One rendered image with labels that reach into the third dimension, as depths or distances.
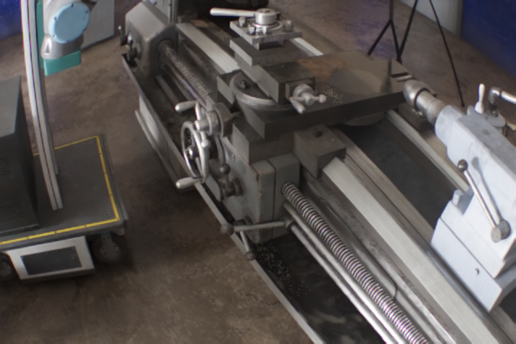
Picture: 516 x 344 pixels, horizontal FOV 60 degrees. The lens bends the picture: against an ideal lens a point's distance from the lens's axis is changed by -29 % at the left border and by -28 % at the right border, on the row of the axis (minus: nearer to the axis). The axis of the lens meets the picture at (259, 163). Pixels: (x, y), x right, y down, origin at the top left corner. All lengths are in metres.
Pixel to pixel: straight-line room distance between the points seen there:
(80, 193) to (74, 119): 1.23
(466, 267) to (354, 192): 0.49
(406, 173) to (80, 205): 1.34
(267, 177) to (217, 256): 0.91
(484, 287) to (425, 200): 0.59
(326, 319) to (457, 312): 0.63
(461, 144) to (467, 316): 0.46
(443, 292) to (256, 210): 0.75
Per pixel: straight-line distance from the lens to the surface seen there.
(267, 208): 1.78
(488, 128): 1.40
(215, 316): 2.31
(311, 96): 1.61
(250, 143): 1.67
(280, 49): 1.77
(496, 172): 1.28
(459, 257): 1.38
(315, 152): 1.65
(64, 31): 1.63
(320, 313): 1.82
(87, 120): 3.57
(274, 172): 1.71
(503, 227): 1.25
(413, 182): 1.85
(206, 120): 1.75
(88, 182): 2.50
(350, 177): 1.62
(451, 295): 1.35
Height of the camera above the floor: 1.84
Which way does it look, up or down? 37 degrees down
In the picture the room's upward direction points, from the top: 1 degrees clockwise
